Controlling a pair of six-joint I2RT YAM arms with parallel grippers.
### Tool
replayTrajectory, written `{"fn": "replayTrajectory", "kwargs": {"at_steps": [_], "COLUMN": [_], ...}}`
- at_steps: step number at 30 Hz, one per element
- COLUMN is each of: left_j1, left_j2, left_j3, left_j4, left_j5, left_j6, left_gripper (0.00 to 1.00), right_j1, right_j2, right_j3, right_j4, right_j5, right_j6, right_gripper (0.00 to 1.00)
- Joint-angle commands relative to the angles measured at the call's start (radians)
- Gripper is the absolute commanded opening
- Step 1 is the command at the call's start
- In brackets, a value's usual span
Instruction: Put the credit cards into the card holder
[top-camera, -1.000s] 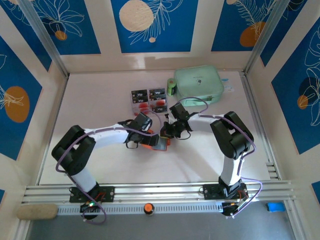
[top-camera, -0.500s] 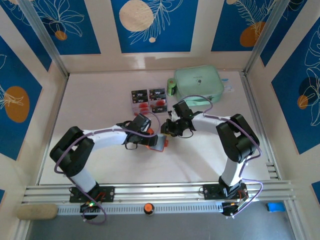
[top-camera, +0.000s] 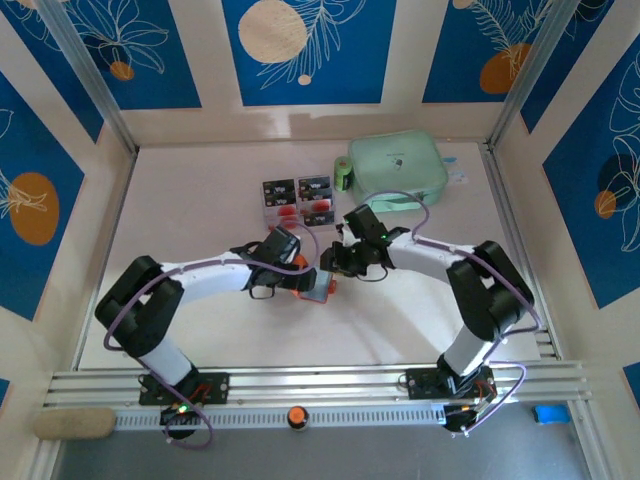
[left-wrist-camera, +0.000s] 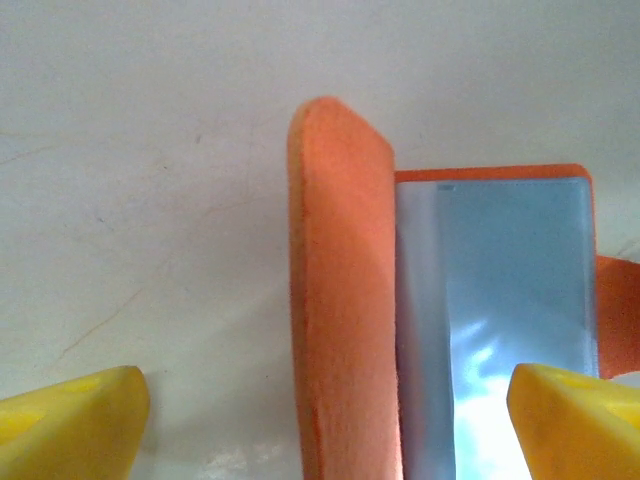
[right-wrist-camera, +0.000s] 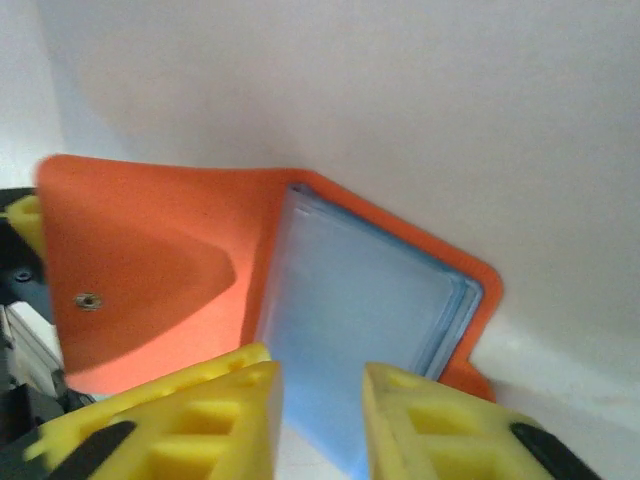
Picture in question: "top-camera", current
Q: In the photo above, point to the orange card holder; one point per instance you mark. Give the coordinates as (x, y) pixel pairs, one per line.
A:
(322, 290)

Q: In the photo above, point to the black red pack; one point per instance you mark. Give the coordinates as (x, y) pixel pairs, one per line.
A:
(297, 200)

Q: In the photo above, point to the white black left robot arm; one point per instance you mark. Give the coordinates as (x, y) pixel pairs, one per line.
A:
(210, 280)

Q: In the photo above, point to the red patterned card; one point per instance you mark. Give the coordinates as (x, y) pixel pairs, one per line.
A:
(285, 213)
(320, 205)

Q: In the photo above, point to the green cylindrical can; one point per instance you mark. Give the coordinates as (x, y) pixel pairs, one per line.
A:
(343, 172)

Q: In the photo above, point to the mint green zip pouch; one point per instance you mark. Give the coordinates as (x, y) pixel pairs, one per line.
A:
(395, 160)

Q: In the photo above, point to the white blue paper packet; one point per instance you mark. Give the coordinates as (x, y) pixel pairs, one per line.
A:
(456, 172)

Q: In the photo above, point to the orange black knob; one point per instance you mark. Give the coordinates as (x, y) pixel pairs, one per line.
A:
(298, 416)

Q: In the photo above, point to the black controller box with LED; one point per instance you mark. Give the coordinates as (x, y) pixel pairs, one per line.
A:
(180, 420)
(462, 422)

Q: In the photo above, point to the blue plastic block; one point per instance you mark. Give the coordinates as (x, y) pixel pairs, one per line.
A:
(550, 415)

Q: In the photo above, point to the beige foam pad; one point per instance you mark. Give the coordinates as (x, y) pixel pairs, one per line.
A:
(75, 423)

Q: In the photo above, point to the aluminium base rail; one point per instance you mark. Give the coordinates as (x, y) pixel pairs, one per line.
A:
(325, 380)

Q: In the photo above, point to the aluminium table side rail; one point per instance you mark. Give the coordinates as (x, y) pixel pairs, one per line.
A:
(120, 200)
(506, 200)

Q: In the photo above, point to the aluminium frame post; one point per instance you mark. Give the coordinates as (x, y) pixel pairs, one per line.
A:
(530, 70)
(90, 70)

